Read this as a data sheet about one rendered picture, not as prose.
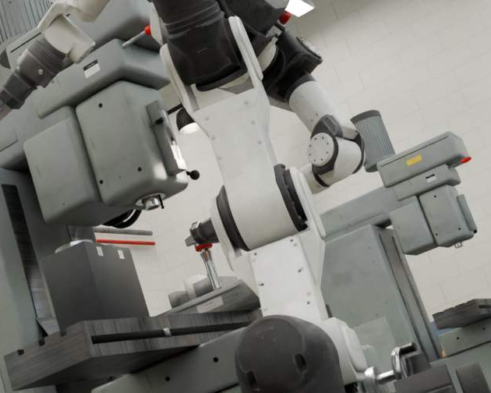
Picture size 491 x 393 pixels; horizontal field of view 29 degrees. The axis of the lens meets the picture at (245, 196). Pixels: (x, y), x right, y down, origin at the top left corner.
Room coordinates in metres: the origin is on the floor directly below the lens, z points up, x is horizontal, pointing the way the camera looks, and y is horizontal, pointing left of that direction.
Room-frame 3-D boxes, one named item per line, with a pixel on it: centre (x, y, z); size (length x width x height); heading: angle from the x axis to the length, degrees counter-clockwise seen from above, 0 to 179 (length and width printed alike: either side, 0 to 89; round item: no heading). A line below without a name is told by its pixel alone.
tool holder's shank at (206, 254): (2.48, 0.15, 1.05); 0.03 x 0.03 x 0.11
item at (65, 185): (2.66, 0.43, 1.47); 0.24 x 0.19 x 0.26; 153
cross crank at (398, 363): (2.35, -0.19, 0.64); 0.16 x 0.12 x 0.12; 63
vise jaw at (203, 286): (2.65, 0.15, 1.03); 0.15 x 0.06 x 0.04; 153
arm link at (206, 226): (2.42, 0.08, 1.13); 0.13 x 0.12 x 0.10; 139
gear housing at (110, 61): (2.59, 0.29, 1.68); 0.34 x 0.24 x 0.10; 63
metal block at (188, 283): (2.67, 0.20, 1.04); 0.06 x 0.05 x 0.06; 153
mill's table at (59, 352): (2.60, 0.24, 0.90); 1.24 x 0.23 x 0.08; 153
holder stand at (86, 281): (2.20, 0.40, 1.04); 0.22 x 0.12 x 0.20; 162
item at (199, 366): (2.57, 0.25, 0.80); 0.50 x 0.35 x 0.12; 63
